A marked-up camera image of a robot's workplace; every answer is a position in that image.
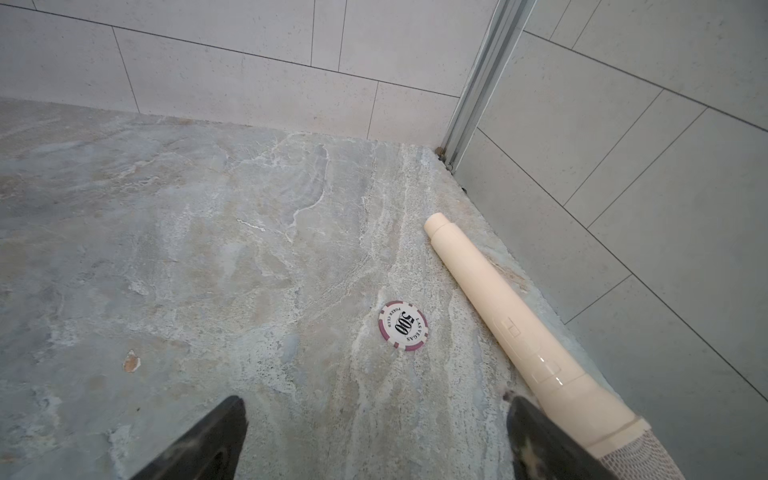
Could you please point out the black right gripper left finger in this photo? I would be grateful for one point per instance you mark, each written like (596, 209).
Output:
(209, 450)

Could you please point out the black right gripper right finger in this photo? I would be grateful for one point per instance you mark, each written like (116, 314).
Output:
(542, 450)

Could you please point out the cream plastic handle tool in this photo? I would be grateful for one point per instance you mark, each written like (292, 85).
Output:
(593, 417)

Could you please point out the aluminium corner post right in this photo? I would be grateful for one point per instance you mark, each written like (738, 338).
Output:
(504, 30)

